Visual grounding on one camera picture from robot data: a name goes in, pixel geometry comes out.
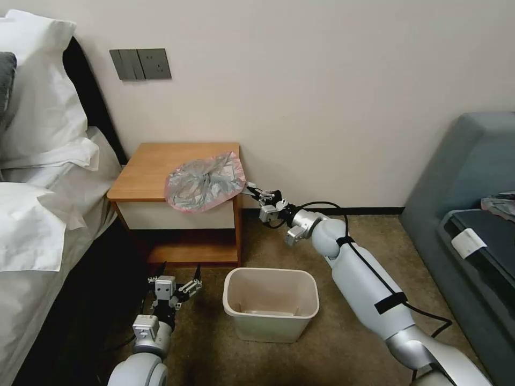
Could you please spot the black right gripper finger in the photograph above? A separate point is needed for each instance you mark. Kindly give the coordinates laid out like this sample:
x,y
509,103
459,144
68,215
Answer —
x,y
263,199
268,193

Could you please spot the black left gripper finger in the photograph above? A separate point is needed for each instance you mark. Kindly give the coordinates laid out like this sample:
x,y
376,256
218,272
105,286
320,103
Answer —
x,y
192,287
153,280

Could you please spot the grey pink-rimmed garbage bag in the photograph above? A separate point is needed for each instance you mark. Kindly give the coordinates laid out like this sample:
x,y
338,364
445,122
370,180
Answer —
x,y
205,181

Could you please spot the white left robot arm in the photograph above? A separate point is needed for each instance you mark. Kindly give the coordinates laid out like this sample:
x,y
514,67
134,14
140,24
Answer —
x,y
149,341

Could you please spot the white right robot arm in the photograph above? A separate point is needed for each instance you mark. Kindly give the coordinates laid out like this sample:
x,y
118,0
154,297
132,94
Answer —
x,y
362,273

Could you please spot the beige plastic trash can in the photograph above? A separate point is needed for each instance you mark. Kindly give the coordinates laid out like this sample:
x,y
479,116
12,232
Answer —
x,y
265,325

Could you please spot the crumpled plastic bag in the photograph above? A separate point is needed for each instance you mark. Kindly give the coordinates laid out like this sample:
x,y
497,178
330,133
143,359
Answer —
x,y
501,206

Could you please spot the black bed base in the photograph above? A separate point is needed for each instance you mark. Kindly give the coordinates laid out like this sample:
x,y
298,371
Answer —
x,y
100,305

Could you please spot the white nightstand drawer front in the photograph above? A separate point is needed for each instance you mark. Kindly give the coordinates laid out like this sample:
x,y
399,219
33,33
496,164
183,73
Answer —
x,y
161,215

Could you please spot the wooden nightstand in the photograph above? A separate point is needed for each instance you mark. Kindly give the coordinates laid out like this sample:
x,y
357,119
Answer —
x,y
153,173

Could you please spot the white bed sheet mattress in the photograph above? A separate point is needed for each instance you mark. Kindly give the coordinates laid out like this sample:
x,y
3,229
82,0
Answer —
x,y
24,313

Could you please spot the grey-blue sofa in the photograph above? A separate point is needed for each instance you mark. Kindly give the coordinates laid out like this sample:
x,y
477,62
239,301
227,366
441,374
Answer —
x,y
442,193

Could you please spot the white luggage label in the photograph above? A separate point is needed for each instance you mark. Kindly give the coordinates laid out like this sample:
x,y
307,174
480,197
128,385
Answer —
x,y
468,242

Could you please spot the black bed headboard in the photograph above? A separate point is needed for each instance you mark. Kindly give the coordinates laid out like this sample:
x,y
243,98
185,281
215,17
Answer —
x,y
86,88

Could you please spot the black suitcase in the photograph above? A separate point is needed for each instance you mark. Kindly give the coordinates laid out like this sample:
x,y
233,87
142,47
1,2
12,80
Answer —
x,y
495,237

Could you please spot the large white pillow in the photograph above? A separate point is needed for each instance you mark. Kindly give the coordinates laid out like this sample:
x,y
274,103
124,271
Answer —
x,y
40,100

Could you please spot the dark grey cushion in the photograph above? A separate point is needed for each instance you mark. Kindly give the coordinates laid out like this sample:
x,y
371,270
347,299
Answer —
x,y
6,88

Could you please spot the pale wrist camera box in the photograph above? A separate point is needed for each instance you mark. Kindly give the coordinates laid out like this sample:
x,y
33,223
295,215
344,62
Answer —
x,y
164,288
268,213

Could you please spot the grey wall switch panel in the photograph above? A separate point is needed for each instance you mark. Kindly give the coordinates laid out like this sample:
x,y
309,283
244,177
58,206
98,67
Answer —
x,y
141,64

